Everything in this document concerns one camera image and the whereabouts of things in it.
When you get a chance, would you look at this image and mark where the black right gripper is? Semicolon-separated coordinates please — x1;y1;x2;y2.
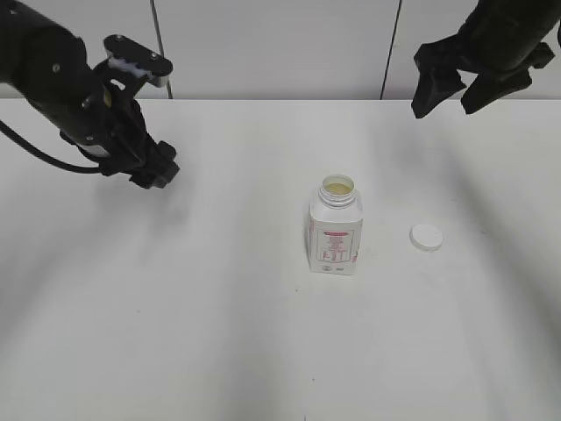
411;0;560;118

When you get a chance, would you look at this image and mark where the white round bottle cap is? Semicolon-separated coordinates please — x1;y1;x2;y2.
409;224;444;253

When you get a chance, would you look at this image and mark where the white yili changqing bottle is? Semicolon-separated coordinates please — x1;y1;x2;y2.
307;175;363;275

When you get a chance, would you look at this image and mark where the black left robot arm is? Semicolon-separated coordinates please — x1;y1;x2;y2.
1;1;180;189

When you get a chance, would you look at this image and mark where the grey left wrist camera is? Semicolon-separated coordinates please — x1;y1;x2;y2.
103;34;174;88

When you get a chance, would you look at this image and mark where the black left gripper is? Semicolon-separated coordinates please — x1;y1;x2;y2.
60;61;180;189

